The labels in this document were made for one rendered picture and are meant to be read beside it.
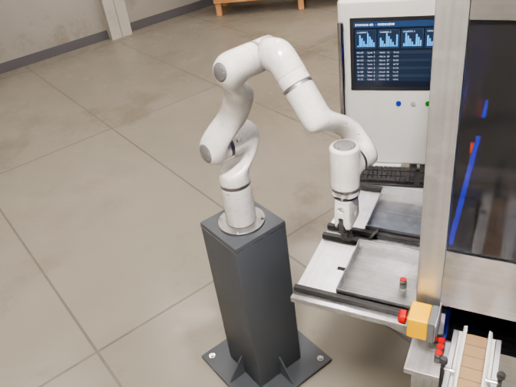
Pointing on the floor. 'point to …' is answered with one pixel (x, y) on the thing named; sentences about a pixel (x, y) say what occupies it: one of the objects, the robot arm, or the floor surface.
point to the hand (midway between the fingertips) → (346, 233)
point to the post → (441, 147)
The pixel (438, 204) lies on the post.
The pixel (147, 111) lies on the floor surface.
